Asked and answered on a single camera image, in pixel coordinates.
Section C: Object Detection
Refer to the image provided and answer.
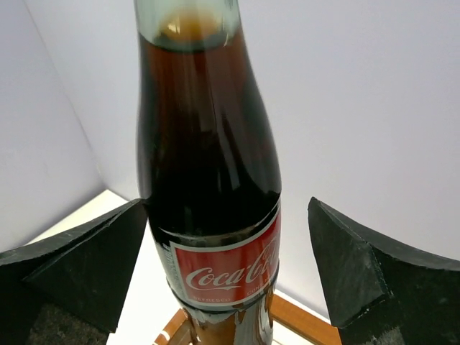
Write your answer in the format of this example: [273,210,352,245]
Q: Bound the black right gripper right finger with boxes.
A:
[308,198,459,344]

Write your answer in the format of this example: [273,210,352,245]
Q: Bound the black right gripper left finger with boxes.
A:
[1,199,147,344]

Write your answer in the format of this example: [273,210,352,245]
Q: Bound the orange wooden shelf rack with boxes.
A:
[154,290,341,345]

